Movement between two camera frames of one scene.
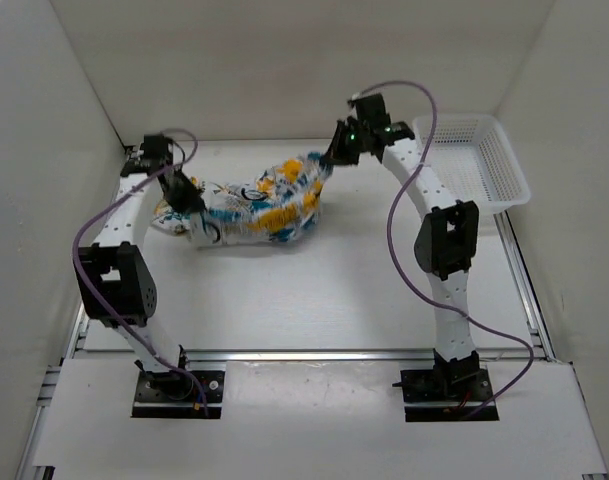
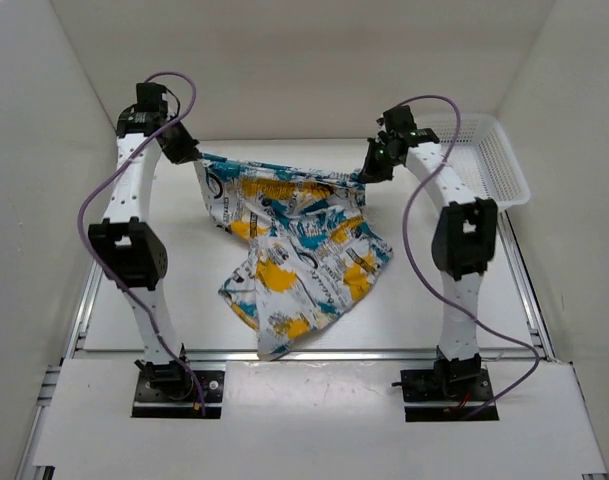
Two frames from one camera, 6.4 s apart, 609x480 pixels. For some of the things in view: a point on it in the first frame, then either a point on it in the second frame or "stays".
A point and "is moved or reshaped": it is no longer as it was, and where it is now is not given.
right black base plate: (447, 395) stays
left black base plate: (174, 393) stays
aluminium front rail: (294, 355) stays
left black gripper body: (183, 196) -> (179, 145)
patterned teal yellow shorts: (280, 202) is moved or reshaped
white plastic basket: (472, 156) stays
